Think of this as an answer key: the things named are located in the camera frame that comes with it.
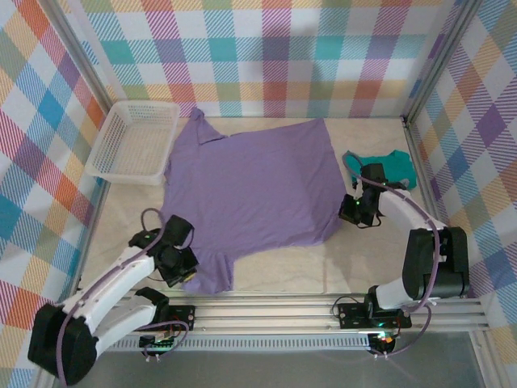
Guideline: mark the purple t-shirt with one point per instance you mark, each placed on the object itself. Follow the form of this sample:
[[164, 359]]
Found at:
[[250, 182]]

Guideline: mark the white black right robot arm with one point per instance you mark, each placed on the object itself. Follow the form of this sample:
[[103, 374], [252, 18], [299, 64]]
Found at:
[[404, 206]]

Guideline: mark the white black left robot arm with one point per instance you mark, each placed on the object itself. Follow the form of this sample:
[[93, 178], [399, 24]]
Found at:
[[117, 275]]

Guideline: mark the folded teal t-shirt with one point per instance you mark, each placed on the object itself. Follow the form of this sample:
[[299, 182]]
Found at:
[[398, 165]]

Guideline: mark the white plastic mesh basket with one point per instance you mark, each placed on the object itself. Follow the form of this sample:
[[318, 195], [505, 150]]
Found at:
[[121, 137]]

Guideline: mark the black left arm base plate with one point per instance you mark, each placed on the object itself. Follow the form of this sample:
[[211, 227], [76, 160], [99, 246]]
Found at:
[[182, 315]]

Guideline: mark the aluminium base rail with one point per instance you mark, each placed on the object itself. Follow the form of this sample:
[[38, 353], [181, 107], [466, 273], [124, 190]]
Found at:
[[262, 315]]

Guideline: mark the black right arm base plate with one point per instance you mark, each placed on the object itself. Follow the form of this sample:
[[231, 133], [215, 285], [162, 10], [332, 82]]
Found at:
[[351, 315]]

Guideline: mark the aluminium corner post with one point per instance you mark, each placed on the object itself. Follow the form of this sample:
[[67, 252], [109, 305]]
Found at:
[[442, 60], [82, 60]]

